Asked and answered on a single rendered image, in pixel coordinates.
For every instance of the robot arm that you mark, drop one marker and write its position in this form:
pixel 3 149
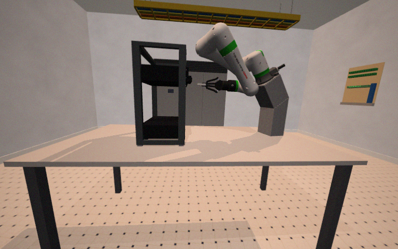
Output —
pixel 218 45

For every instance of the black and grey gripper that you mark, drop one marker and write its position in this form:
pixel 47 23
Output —
pixel 219 85

